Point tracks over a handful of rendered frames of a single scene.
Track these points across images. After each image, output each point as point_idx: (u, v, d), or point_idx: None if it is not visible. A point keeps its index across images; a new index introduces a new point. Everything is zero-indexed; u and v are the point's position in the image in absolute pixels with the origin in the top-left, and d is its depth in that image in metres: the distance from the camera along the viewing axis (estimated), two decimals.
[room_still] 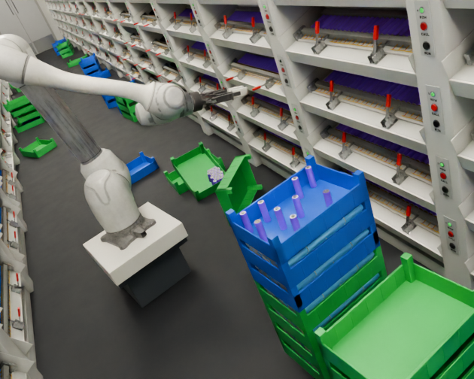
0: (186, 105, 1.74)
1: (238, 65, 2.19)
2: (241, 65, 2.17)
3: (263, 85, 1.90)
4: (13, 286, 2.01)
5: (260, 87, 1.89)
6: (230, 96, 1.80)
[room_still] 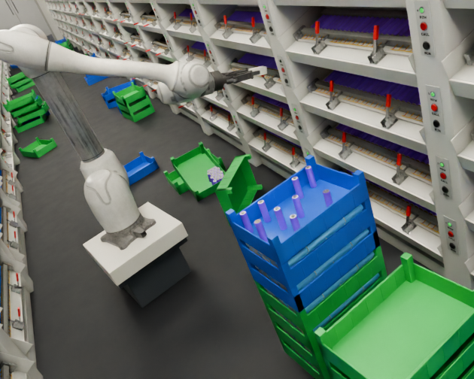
0: (208, 84, 1.75)
1: (239, 65, 2.19)
2: (241, 65, 2.17)
3: (264, 79, 1.89)
4: (13, 286, 2.01)
5: (262, 76, 1.88)
6: (250, 75, 1.81)
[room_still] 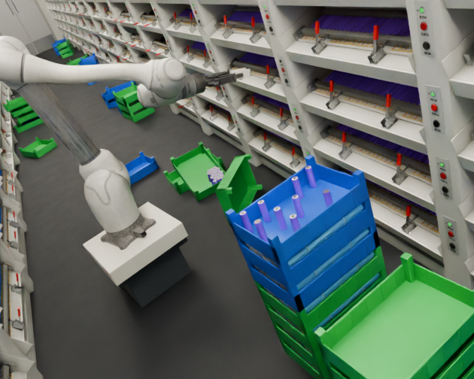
0: (188, 86, 1.72)
1: (241, 64, 2.19)
2: (243, 63, 2.17)
3: (267, 77, 1.90)
4: (13, 286, 2.01)
5: (267, 73, 1.88)
6: (233, 78, 1.78)
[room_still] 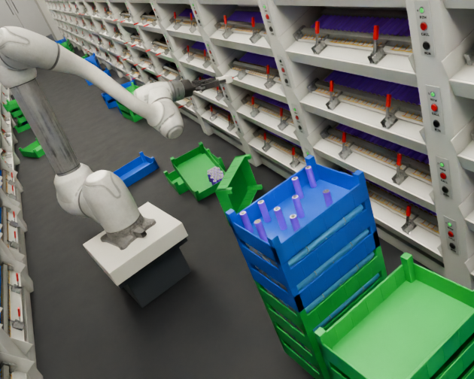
0: (177, 91, 1.99)
1: (241, 64, 2.19)
2: (243, 63, 2.17)
3: (267, 77, 1.90)
4: (13, 286, 2.01)
5: (267, 73, 1.88)
6: (217, 83, 2.05)
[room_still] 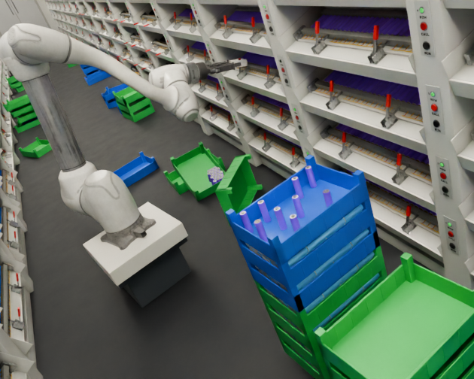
0: (192, 73, 1.99)
1: None
2: None
3: (267, 77, 1.90)
4: (13, 286, 2.01)
5: (267, 73, 1.88)
6: (232, 66, 2.04)
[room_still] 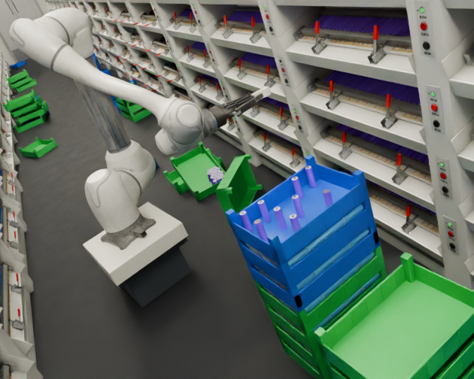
0: (208, 125, 1.58)
1: (241, 62, 2.19)
2: (244, 62, 2.17)
3: (267, 77, 1.90)
4: (13, 286, 2.01)
5: (267, 73, 1.88)
6: (253, 102, 1.63)
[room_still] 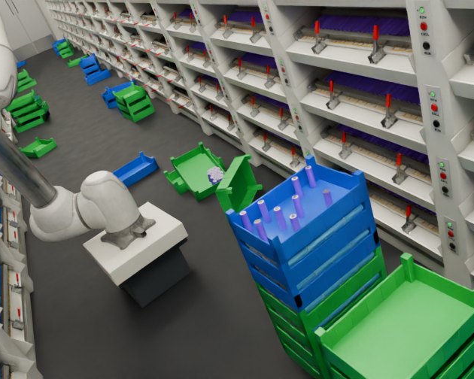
0: None
1: (241, 62, 2.19)
2: (244, 62, 2.17)
3: (267, 77, 1.90)
4: (13, 286, 2.01)
5: (267, 73, 1.88)
6: None
